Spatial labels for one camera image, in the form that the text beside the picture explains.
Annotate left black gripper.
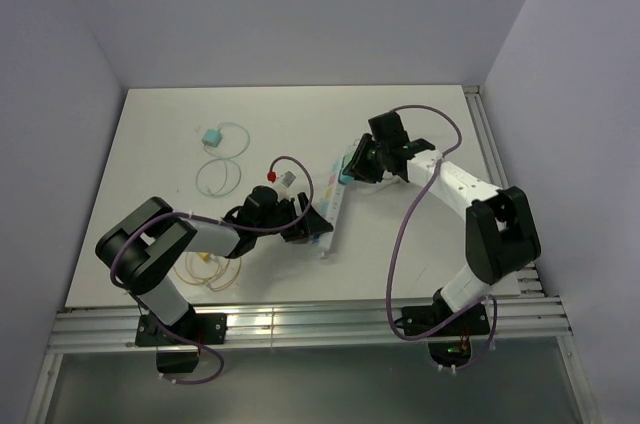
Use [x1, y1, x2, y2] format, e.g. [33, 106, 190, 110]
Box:
[255, 193, 332, 243]

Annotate white multicolour power strip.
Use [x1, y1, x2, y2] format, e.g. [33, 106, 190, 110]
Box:
[313, 142, 356, 258]

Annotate teal usb charger plug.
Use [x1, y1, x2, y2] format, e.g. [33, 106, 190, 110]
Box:
[338, 164, 354, 186]

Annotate light blue charger plug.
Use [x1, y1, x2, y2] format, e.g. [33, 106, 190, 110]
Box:
[201, 128, 222, 148]

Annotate light green charging cable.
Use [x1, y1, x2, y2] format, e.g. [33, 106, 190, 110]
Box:
[194, 122, 251, 199]

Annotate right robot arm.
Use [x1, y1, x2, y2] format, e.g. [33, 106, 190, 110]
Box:
[343, 105, 541, 334]

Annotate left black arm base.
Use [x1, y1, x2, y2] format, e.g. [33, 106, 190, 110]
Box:
[134, 313, 227, 377]

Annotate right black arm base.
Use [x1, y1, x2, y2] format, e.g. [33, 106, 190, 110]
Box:
[394, 291, 491, 369]

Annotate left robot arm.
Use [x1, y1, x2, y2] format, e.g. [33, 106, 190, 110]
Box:
[95, 186, 334, 343]

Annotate yellow charging cable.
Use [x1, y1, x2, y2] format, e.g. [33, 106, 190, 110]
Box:
[174, 252, 244, 292]

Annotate aluminium right rail frame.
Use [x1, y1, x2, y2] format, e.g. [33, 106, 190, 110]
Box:
[463, 86, 546, 297]

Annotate aluminium rail frame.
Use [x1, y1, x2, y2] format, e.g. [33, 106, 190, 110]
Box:
[463, 86, 546, 297]
[46, 297, 572, 355]

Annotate aluminium front rail frame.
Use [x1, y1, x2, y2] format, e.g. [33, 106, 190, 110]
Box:
[46, 297, 572, 355]

